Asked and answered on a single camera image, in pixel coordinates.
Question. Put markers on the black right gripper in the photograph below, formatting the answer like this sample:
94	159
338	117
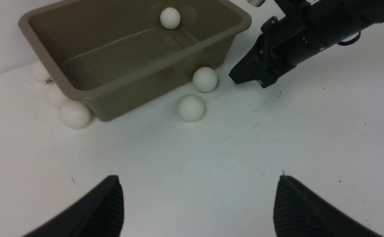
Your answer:
281	46

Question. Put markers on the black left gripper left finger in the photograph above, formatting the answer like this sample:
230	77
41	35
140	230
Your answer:
99	213

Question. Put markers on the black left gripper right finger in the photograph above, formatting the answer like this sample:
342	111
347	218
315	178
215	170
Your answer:
299	212

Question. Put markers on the white ping-pong ball black mark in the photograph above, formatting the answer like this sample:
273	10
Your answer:
205	79

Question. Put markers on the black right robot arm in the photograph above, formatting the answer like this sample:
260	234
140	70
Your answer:
336	21

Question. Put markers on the white ball beside bin corner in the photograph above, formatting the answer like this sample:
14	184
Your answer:
75	114

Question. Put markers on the white ball behind bin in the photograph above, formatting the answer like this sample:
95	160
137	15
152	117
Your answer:
56	98

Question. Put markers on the taupe plastic storage bin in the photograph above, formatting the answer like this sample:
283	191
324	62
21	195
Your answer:
115	55

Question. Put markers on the white ball brown print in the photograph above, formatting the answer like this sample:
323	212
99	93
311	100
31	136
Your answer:
40	74

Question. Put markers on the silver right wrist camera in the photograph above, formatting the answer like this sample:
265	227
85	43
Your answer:
256	3

